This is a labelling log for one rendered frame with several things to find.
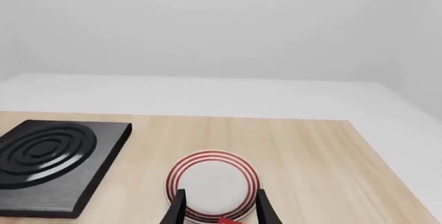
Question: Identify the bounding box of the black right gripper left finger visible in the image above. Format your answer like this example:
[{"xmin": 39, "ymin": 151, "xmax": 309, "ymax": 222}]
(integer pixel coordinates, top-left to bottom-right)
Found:
[{"xmin": 159, "ymin": 188, "xmax": 188, "ymax": 224}]

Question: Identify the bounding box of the white plate with red rings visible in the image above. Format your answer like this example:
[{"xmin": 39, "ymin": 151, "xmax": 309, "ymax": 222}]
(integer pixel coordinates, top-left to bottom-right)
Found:
[{"xmin": 162, "ymin": 149, "xmax": 265, "ymax": 222}]

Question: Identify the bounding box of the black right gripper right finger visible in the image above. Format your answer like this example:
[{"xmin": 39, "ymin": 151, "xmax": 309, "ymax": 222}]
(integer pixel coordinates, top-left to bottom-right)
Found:
[{"xmin": 256, "ymin": 188, "xmax": 285, "ymax": 224}]

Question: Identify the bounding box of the flat black stove plate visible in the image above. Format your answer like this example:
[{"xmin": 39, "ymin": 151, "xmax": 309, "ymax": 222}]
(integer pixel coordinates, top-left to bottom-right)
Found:
[{"xmin": 0, "ymin": 119, "xmax": 133, "ymax": 212}]

